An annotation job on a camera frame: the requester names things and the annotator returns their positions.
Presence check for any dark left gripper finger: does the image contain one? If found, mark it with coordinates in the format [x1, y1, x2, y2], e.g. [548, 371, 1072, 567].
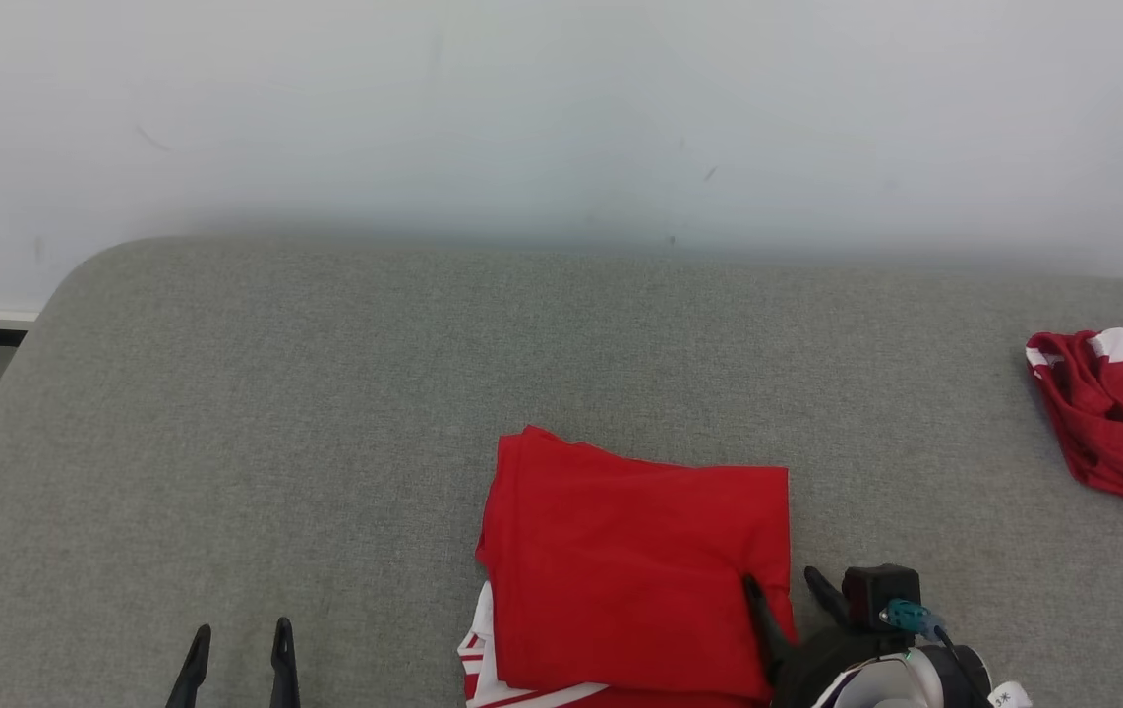
[268, 617, 303, 708]
[164, 623, 212, 708]

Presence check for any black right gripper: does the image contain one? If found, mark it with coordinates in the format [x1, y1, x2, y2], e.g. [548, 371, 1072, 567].
[741, 565, 918, 708]

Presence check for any red white Bulls jersey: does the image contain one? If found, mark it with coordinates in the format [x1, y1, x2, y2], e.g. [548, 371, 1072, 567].
[456, 425, 800, 708]

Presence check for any grey fabric sofa seat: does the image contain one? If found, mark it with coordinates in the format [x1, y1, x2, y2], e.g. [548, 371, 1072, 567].
[0, 234, 1123, 708]

